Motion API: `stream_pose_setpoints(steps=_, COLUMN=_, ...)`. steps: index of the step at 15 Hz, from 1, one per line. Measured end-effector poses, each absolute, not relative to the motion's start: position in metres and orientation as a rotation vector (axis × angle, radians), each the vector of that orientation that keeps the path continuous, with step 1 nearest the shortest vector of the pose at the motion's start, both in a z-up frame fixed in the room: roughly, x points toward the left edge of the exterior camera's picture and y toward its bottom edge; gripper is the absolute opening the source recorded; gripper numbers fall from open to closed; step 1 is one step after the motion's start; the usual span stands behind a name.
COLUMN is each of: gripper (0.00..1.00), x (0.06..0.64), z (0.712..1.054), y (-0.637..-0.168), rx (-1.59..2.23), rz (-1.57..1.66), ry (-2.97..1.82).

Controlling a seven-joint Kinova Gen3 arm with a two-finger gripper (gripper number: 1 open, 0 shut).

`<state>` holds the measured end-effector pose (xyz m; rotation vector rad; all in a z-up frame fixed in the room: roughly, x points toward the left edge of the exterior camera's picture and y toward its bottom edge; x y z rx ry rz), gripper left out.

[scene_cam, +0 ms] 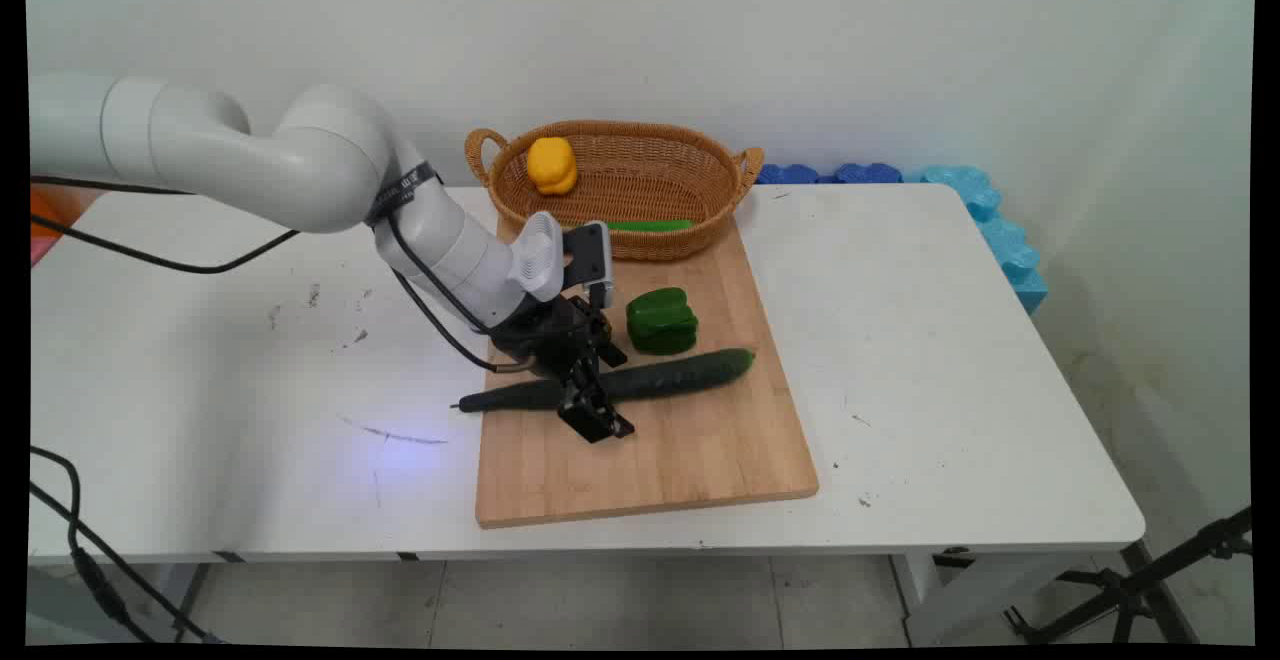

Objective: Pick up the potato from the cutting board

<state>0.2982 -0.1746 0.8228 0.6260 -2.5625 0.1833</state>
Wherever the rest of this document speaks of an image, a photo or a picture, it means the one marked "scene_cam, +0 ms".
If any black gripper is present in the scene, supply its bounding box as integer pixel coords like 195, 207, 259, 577
488, 295, 637, 444

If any wooden cutting board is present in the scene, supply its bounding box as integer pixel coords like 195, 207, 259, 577
475, 215, 820, 529

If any long dark green cucumber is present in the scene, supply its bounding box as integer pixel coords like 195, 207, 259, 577
451, 348, 757, 414

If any green bell pepper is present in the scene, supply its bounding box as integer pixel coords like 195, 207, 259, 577
626, 287, 700, 356

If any yellow bell pepper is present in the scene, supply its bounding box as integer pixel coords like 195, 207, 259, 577
526, 137, 579, 196

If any white table leg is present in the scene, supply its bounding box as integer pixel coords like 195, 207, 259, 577
890, 548, 1106, 647

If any light blue foam strip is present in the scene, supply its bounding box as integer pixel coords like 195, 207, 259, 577
903, 165, 1050, 316

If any black tripod stand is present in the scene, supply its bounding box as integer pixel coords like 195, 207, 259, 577
1003, 506, 1254, 646

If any orange object with pink edge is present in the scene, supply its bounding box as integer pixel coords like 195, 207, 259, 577
29, 184, 103, 267

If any white ribbed camera mount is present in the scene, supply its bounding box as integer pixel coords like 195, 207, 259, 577
508, 211, 567, 303

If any woven wicker basket with handles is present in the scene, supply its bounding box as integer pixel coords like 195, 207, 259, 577
464, 120, 765, 262

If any black strap with lettering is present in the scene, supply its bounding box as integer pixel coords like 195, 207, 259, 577
364, 161, 443, 231

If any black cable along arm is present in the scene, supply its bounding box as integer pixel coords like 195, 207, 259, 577
28, 176, 536, 374

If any black cable with metal connector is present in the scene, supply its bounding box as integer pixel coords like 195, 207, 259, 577
28, 446, 223, 644

